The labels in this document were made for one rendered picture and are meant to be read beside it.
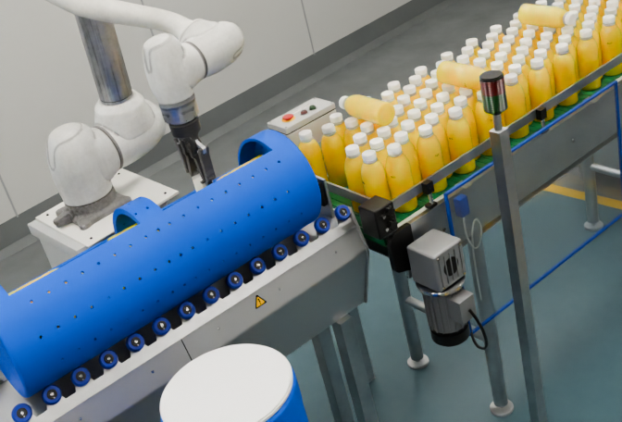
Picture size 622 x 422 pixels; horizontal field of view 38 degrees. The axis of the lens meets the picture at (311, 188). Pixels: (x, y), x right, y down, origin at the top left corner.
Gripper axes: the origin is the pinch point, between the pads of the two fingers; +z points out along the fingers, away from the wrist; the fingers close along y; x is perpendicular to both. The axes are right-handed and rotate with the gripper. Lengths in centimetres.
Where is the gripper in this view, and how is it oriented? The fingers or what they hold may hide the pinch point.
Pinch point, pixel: (205, 189)
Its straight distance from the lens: 230.2
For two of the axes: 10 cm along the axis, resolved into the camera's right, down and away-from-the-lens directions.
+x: 7.6, -4.5, 4.7
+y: 6.1, 2.5, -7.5
